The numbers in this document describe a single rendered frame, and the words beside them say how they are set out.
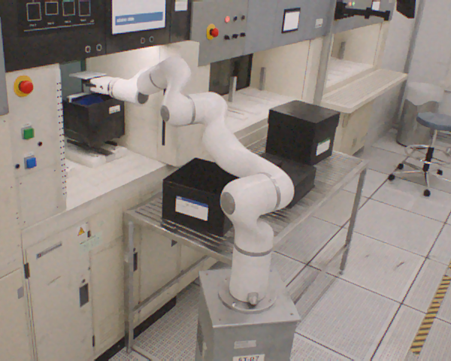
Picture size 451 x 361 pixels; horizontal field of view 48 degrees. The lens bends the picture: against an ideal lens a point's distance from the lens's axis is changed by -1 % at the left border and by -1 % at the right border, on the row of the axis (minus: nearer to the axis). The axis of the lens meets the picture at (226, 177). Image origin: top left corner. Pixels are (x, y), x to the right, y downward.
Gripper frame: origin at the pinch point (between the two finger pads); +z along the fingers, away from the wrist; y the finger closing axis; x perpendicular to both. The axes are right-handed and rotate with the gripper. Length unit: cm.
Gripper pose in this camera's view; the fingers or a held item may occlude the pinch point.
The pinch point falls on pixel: (90, 79)
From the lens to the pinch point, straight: 225.4
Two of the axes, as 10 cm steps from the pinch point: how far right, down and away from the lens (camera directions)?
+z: -8.0, -3.1, 5.1
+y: 5.9, -2.9, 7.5
